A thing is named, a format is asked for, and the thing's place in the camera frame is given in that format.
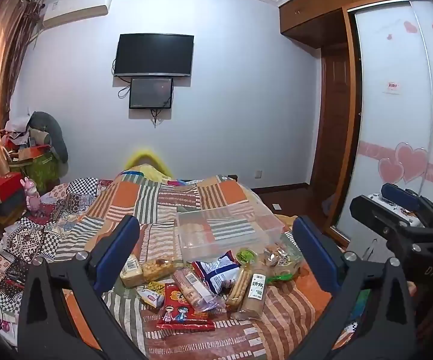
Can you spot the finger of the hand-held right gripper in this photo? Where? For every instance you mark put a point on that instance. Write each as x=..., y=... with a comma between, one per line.
x=400, y=195
x=368, y=212

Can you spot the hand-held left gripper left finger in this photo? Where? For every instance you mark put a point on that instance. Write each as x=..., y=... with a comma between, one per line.
x=120, y=240

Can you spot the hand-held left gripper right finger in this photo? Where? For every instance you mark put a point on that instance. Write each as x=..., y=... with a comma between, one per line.
x=314, y=247

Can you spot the beige cracker packet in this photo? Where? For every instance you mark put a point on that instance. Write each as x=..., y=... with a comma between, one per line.
x=132, y=272

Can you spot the orange biscuit packet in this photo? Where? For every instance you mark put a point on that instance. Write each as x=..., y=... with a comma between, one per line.
x=158, y=268

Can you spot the yellow white snack bag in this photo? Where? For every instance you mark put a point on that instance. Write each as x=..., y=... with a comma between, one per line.
x=150, y=295

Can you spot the green jelly cup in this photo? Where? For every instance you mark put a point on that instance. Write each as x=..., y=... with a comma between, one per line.
x=246, y=255

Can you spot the clear plastic storage container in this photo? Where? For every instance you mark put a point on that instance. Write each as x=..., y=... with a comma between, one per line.
x=231, y=228

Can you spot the red snack packet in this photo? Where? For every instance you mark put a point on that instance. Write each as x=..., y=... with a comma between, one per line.
x=179, y=311

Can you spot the green snack packet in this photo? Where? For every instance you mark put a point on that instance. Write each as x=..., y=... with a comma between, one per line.
x=289, y=270

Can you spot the clear wrapped pastry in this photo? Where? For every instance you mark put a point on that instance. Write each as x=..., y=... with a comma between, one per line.
x=275, y=257

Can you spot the brown biscuit packet white label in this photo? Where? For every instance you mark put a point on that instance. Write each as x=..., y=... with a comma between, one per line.
x=254, y=292

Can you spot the wooden wardrobe with heart doors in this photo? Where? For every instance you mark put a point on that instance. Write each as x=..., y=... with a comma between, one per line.
x=392, y=120

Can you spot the striped patchwork blanket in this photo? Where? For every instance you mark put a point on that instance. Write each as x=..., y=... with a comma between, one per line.
x=186, y=195

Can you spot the biscuit sticks packet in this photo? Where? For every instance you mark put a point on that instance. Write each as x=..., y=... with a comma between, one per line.
x=238, y=288

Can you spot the clear wafer pack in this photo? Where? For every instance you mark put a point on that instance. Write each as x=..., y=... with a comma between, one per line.
x=195, y=288

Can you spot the brown wooden door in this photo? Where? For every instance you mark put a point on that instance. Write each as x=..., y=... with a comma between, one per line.
x=334, y=127

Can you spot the pink plush toy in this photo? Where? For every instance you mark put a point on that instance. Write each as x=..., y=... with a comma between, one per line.
x=31, y=195

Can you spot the blue white snack bag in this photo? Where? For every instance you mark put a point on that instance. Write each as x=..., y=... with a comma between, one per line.
x=216, y=272

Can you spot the green bag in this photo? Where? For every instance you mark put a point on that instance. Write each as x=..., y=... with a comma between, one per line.
x=45, y=172

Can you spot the red box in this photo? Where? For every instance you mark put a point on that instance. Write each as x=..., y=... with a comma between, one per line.
x=4, y=187

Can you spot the grey cushion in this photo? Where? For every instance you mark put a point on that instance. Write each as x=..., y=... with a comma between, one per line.
x=53, y=131

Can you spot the pile of clutter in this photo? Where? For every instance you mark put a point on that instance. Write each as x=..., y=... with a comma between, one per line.
x=21, y=138

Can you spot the white air conditioner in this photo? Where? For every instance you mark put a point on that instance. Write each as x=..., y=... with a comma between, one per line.
x=75, y=9

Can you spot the white wall outlet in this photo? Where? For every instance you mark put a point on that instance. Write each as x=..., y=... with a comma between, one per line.
x=258, y=174

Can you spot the small black wall monitor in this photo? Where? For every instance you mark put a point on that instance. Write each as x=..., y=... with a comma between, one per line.
x=150, y=93

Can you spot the black wall television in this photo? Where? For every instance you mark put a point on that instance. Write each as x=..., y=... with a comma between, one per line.
x=153, y=54

